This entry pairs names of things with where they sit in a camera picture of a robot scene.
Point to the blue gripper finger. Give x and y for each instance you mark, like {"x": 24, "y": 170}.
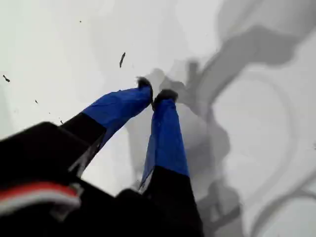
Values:
{"x": 116, "y": 106}
{"x": 166, "y": 138}

